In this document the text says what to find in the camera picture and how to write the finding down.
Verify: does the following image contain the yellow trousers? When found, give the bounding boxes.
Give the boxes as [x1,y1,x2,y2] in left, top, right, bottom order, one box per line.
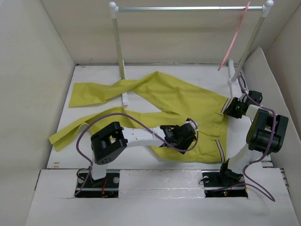
[49,72,231,163]

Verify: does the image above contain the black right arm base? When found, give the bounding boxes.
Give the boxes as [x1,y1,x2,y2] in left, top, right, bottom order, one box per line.
[199,161,248,198]

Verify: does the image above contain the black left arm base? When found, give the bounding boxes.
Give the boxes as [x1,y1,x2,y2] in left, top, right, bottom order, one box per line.
[74,168,120,198]

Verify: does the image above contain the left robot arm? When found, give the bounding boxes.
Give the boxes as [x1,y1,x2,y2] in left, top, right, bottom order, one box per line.
[88,119,198,187]

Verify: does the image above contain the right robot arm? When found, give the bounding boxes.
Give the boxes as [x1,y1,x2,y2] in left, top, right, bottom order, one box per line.
[217,90,289,186]

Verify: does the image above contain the pink clothes hanger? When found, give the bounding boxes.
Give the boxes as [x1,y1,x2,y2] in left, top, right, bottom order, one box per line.
[218,1,251,71]

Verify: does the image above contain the white clothes rack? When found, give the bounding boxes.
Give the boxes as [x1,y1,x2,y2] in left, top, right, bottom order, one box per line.
[109,0,274,97]

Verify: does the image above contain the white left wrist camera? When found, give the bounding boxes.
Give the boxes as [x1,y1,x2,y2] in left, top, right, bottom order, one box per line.
[185,119,198,131]

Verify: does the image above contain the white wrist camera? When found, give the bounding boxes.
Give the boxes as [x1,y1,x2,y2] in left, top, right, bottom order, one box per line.
[185,119,198,131]
[248,90,262,105]

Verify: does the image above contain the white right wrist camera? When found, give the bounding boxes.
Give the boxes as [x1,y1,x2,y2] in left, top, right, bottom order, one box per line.
[248,90,262,105]

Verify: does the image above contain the aluminium side rail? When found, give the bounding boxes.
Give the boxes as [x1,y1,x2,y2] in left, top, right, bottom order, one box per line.
[238,71,248,92]

